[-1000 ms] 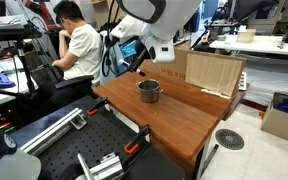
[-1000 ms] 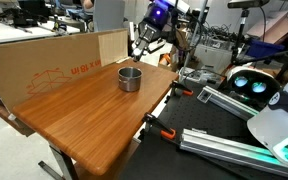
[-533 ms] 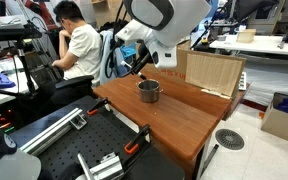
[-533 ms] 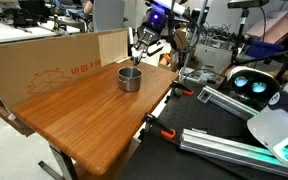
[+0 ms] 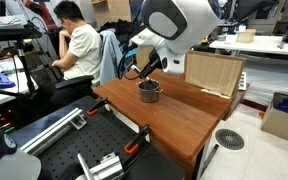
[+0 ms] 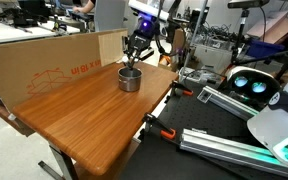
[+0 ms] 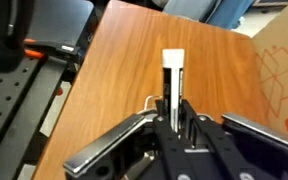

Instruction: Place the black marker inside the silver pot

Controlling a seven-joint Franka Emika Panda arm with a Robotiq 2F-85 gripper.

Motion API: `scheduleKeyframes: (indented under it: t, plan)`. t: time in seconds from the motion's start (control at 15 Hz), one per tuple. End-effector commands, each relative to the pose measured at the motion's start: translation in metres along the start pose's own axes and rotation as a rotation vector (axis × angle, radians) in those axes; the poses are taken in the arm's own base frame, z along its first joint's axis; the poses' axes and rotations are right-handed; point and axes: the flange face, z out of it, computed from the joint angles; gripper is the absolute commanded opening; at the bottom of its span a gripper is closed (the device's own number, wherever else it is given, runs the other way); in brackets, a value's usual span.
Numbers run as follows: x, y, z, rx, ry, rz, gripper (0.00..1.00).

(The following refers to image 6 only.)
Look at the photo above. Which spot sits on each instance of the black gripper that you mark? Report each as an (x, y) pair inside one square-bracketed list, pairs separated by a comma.
[(139, 39)]

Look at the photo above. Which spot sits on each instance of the black marker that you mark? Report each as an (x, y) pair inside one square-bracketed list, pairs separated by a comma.
[(126, 60)]

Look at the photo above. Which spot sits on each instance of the silver metal pot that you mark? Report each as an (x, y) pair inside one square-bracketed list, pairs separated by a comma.
[(130, 81)]

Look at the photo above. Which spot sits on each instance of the grey partition panel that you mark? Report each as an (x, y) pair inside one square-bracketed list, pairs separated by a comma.
[(109, 15)]

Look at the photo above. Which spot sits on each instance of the orange and black clamp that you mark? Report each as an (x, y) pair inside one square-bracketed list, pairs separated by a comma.
[(160, 128), (181, 89)]

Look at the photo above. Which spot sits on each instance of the slanted metal pole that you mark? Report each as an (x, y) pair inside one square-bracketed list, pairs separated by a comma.
[(194, 40)]

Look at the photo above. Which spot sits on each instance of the person in background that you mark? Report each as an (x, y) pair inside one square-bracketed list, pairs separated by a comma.
[(85, 6)]

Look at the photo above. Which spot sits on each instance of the black perforated breadboard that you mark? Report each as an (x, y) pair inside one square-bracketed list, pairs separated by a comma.
[(190, 113)]

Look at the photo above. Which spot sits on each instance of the brown cardboard panel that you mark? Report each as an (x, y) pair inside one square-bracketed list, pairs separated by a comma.
[(34, 63)]

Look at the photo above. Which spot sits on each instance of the black tripod stand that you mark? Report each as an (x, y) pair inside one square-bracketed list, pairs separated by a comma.
[(240, 33)]

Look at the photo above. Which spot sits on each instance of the white VR headset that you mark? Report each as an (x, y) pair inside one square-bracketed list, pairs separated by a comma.
[(250, 85)]

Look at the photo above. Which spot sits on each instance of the white background table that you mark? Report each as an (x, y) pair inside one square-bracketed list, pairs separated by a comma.
[(14, 33)]

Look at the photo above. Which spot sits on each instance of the grey metal table leg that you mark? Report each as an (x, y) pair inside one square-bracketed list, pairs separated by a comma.
[(64, 163)]

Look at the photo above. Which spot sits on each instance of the blue bin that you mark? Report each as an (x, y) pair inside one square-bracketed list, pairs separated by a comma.
[(264, 47)]

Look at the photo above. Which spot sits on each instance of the flat pinkish cardboard box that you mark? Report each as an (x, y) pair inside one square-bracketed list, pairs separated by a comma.
[(270, 25)]

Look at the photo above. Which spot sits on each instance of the low wooden board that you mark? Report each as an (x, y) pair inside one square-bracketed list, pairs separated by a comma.
[(4, 116)]

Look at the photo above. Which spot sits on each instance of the short aluminium rail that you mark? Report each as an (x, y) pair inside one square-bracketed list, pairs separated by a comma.
[(230, 105)]

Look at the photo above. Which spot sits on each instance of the black camera on tripod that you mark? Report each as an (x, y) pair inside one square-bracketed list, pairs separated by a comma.
[(247, 3)]

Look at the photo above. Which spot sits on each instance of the long aluminium rail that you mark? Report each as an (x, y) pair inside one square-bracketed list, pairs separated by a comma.
[(224, 148)]

